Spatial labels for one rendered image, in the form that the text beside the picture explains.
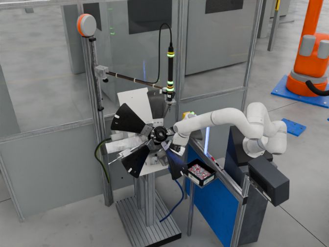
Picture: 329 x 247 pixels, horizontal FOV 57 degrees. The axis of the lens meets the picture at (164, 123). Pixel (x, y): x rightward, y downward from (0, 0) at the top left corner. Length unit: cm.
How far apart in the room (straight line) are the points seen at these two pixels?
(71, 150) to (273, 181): 187
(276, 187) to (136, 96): 130
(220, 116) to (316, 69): 407
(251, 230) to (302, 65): 343
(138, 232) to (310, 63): 399
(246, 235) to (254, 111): 153
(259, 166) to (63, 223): 209
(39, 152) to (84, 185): 63
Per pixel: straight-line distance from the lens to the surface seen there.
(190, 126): 190
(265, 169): 201
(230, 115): 174
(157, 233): 306
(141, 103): 254
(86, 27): 240
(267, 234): 330
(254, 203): 276
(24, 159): 301
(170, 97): 216
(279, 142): 214
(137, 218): 317
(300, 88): 581
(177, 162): 233
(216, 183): 267
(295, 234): 340
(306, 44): 556
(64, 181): 324
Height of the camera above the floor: 250
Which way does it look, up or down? 33 degrees down
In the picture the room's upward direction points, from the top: 1 degrees clockwise
